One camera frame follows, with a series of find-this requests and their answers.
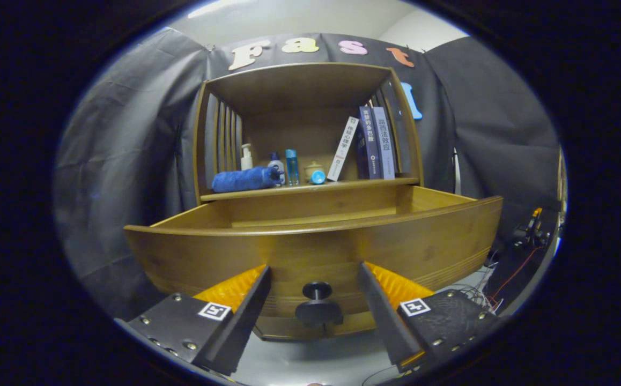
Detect wooden drawer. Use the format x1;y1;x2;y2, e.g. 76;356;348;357
124;185;504;329

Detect clear blue bottle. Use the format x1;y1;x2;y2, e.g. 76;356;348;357
285;149;299;187

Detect black and orange tool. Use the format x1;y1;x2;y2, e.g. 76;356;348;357
513;207;551;248

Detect grey blue book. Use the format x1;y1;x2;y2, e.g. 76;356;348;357
372;107;396;180

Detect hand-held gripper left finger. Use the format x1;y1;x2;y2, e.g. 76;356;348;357
115;264;272;377

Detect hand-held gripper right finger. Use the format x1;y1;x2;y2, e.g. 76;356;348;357
358;262;501;374

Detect white bottle with blue cap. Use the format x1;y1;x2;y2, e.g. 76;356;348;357
268;152;286;185

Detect white book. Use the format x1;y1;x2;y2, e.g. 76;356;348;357
327;116;360;182

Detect blue towel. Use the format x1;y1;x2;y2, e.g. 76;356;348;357
212;166;282;194

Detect black backdrop cloth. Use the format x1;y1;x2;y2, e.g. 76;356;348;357
53;27;563;322

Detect beige lidded ceramic cup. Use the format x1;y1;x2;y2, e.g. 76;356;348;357
304;161;326;184

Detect wooden countertop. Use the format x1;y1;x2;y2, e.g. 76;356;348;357
200;177;419;202

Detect dark blue book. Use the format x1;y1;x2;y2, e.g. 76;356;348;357
356;106;382;180

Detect wooden cabinet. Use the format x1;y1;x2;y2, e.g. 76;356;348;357
193;62;425;341

